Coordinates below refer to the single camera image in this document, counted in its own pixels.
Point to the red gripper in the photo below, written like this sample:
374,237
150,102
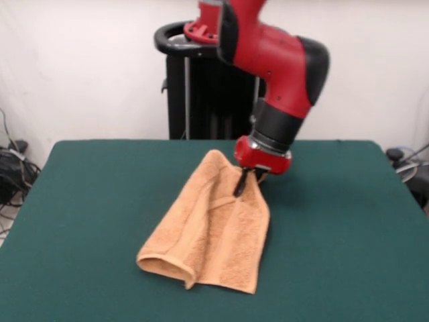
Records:
264,162

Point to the tan terry towel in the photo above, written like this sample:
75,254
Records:
214,234

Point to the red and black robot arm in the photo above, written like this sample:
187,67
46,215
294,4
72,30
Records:
275,67

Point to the dark green table cloth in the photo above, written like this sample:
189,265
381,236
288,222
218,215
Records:
335,234

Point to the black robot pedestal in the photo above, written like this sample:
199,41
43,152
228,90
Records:
187,100

